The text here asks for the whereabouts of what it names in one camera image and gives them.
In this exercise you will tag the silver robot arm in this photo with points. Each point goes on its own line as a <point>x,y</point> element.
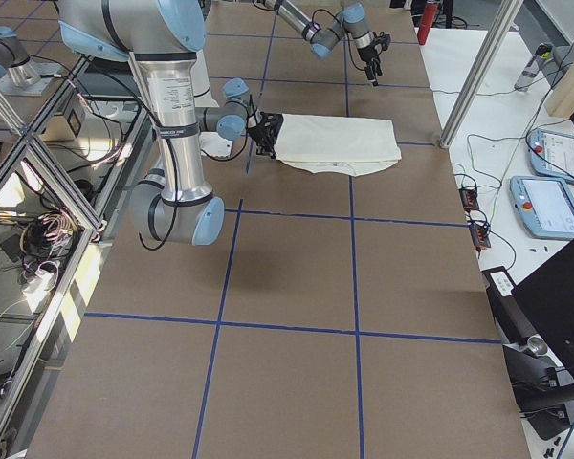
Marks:
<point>349,23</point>
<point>160,40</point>

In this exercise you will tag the white labelled black box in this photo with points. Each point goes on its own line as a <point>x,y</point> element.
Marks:
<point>503,282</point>

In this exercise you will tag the blue teach pendant near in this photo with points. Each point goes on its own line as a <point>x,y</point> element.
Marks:
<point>545,206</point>

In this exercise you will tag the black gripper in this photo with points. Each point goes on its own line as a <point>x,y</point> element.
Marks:
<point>368,59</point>
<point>266,135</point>

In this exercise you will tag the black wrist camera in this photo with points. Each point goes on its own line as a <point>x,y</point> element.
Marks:
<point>381,42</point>

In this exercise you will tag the aluminium frame post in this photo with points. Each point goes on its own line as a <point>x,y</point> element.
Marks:
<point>500,26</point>

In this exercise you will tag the cream long-sleeve cat shirt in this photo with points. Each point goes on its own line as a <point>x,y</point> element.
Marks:
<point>349,146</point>

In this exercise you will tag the grey orange usb hub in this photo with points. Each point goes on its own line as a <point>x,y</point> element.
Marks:
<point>469,198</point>
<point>480,235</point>

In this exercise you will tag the blue teach pendant far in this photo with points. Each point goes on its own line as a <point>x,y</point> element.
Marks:
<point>551,154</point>

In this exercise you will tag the white mounting plate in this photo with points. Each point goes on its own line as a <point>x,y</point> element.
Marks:
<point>212,144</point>

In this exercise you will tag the black monitor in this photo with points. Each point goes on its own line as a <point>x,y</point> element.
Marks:
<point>546,297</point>

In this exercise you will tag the blue teach pendant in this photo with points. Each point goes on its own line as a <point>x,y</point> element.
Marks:
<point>551,154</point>
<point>545,206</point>

